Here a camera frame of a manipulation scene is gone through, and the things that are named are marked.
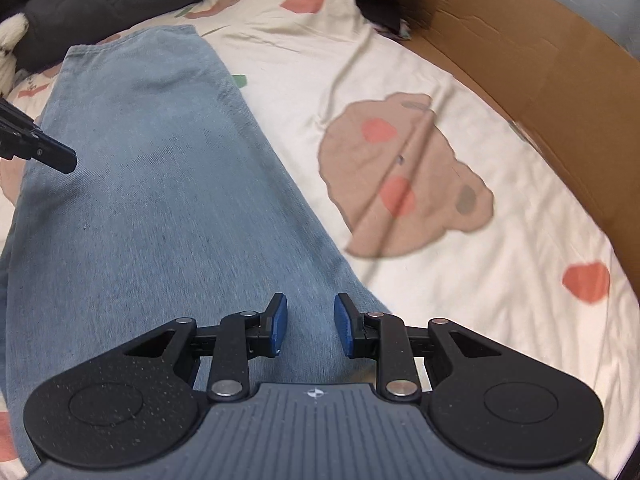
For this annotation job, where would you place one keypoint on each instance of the flattened brown cardboard box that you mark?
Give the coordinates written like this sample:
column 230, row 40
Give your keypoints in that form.
column 540, row 85

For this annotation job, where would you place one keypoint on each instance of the blue denim jeans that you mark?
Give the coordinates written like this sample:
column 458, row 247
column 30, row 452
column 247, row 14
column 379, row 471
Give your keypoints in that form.
column 150, row 185

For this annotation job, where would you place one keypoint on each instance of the cream bear print bed sheet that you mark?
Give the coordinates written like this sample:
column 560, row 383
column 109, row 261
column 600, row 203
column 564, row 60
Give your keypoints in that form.
column 500, row 260

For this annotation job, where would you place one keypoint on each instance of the white fluffy plush toy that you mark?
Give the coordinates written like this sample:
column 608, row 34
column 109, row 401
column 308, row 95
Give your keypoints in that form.
column 10, row 55

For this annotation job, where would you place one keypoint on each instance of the black cloth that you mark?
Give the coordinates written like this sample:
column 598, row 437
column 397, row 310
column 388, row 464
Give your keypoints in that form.
column 385, row 17

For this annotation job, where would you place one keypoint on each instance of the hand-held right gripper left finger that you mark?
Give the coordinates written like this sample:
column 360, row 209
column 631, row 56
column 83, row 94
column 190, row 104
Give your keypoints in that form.
column 277, row 325

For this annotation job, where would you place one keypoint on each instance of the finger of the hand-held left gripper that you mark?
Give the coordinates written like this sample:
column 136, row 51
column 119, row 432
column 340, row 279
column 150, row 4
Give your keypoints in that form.
column 50, row 152

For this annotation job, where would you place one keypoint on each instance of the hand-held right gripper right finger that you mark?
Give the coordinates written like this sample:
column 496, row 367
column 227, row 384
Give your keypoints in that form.
column 346, row 325

